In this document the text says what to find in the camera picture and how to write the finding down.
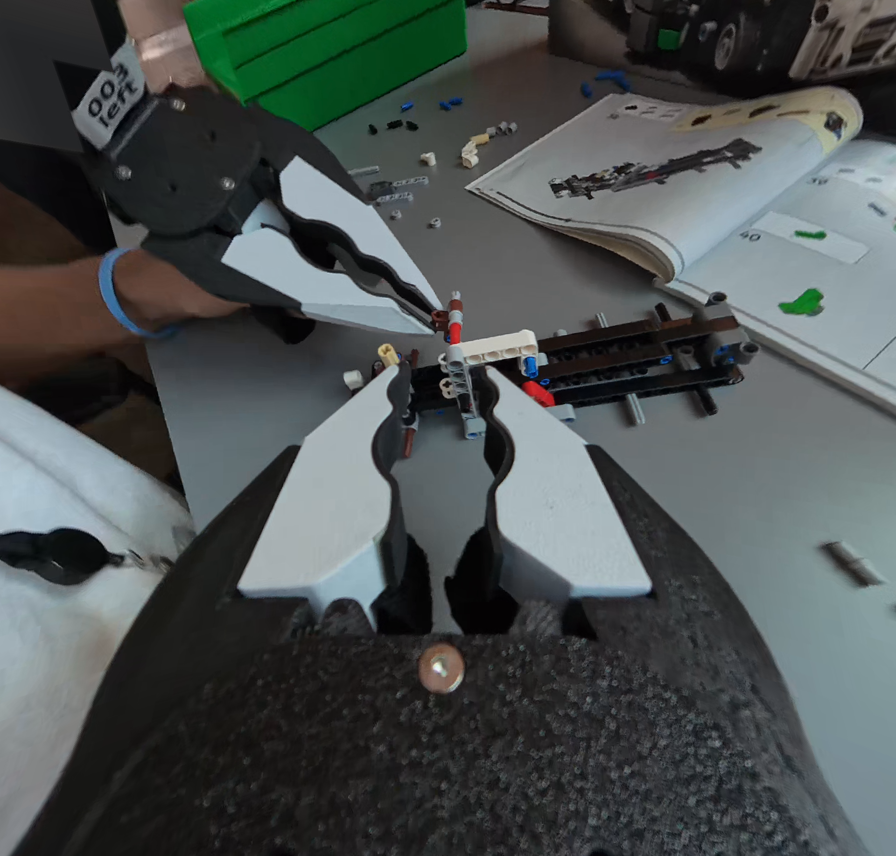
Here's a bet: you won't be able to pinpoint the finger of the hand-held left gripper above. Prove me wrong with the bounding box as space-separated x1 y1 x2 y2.
279 154 445 316
219 226 434 339

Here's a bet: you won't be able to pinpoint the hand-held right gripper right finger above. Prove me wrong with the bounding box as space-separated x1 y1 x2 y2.
482 366 653 622

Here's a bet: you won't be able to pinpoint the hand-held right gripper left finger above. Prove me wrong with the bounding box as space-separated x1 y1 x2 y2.
237 362 414 629

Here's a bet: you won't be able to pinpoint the red brown lego axle assembly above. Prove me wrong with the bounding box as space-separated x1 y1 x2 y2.
432 290 469 346

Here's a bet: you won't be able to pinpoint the black lego truck chassis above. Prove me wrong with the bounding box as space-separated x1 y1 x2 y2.
343 292 760 459

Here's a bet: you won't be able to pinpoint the person's left forearm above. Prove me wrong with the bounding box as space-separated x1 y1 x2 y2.
0 250 134 384

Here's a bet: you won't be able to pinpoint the scattered blue lego pins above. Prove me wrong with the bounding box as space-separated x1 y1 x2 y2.
400 70 631 113

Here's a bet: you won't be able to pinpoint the grey lego pin connector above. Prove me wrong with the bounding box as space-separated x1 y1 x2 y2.
825 541 886 586

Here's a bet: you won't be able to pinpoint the lego instruction booklet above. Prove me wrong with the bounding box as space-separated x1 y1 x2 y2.
465 86 896 398

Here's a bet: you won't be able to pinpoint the dark lego set box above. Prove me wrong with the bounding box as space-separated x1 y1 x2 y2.
548 0 896 97

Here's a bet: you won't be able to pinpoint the person's left hand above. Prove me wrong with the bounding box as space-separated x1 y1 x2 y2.
128 246 250 333

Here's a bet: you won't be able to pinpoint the blue wristband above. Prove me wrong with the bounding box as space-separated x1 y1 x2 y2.
98 247 179 340

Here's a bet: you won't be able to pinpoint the green plastic bin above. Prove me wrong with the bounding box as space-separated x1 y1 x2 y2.
183 0 469 132

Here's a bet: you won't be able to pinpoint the black badge reel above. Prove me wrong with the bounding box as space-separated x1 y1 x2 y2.
0 528 176 586

